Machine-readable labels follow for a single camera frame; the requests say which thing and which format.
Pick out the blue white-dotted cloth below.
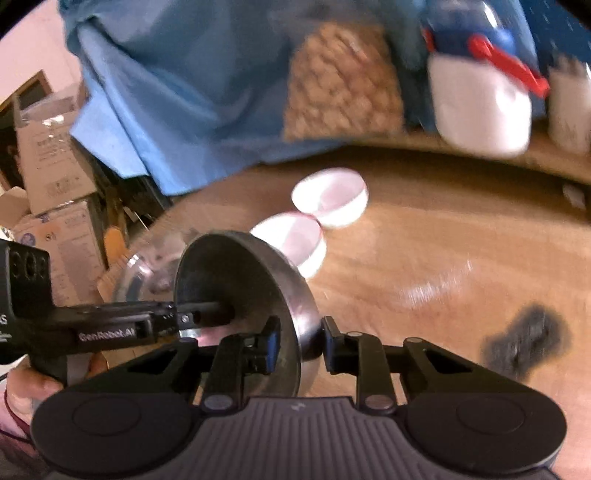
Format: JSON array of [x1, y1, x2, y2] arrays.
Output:
[[501, 0, 591, 65]]

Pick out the light blue cloth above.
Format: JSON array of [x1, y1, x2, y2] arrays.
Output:
[[60, 0, 435, 195]]

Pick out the wooden chair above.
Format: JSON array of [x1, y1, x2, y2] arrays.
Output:
[[102, 225, 127, 271]]

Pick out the white ceramic bowl red rim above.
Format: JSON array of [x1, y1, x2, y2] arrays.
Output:
[[292, 168, 370, 230], [249, 212, 328, 280]]

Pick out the taped cardboard box blue logo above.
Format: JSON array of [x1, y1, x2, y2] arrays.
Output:
[[9, 198, 109, 308]]

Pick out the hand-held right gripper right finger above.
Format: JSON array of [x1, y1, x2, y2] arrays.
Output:
[[321, 316, 478, 414]]

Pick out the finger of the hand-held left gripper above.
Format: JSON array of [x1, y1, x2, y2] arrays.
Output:
[[150, 301, 235, 340]]

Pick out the deep steel bowl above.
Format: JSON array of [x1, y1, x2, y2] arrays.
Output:
[[174, 232, 320, 398]]

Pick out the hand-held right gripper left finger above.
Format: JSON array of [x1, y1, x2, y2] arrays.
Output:
[[127, 316, 282, 411]]

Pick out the person's left forearm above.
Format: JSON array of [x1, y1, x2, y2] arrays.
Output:
[[0, 378, 47, 467]]

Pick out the large shallow steel plate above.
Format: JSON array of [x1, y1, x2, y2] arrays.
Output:
[[112, 231, 195, 306]]

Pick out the white jar blue lid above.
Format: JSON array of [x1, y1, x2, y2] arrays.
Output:
[[422, 0, 551, 156]]

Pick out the small white jar metal lid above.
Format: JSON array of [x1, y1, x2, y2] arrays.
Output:
[[547, 55, 591, 154]]

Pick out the person's left hand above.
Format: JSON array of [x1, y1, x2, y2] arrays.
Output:
[[7, 353, 109, 416]]

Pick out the clear bag of puffed snacks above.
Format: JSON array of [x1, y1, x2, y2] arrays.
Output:
[[281, 21, 407, 142]]

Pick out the wooden desktop shelf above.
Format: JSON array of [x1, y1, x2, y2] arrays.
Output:
[[351, 129, 591, 195]]

